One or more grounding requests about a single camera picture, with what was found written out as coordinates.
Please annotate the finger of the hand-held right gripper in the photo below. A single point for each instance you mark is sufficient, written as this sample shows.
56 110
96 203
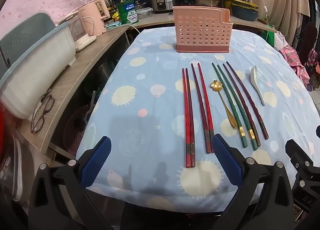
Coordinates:
303 160
318 130

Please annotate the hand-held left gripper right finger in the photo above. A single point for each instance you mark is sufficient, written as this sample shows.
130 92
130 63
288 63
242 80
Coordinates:
226 160

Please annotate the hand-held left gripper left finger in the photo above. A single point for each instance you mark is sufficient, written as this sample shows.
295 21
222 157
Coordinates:
96 162

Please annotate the green chopstick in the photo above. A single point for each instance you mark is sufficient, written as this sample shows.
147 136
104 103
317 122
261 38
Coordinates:
253 142
242 140

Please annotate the dark purple chopstick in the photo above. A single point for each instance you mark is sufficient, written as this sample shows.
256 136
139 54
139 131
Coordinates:
256 140
263 132

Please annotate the bright red chopstick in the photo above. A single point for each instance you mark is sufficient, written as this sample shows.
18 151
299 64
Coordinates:
190 120
185 120

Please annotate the dark red chopstick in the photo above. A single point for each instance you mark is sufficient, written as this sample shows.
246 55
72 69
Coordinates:
199 107
205 107

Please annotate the gold flower spoon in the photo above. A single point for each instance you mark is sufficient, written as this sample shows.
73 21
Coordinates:
216 85

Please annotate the white ceramic spoon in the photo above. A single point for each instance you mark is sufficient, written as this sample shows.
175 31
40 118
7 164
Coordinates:
256 77

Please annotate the pink perforated utensil holder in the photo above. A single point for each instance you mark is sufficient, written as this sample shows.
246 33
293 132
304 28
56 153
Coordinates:
200 29

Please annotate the pink plastic colander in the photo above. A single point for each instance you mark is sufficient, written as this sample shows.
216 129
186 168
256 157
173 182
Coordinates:
75 130

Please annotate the pink pineapple print cloth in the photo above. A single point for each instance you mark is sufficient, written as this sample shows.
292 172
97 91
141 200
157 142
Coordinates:
292 59

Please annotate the blue printed tablecloth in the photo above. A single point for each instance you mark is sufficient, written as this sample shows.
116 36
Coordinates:
150 95

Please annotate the wood grain shelf board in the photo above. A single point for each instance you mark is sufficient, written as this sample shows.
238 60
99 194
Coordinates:
75 74

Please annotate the dark chair back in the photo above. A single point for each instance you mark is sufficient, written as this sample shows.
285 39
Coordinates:
308 37

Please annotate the green cloth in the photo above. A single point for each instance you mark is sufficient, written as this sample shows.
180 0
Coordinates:
271 38

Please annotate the white bin with blue lid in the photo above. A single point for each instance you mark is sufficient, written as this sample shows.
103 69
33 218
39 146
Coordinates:
37 74

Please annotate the blue bowl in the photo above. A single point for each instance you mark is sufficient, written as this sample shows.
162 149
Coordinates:
245 14

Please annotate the pink electric kettle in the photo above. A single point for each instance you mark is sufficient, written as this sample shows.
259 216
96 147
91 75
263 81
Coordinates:
93 17

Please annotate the green tin can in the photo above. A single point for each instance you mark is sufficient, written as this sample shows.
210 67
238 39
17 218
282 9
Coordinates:
128 12

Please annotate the beige countertop board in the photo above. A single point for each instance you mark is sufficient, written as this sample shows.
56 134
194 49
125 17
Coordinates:
160 19

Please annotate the clear food container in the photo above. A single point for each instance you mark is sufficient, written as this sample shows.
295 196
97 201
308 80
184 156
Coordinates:
145 12

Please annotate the dark frame eyeglasses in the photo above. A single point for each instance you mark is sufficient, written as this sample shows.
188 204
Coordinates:
41 115

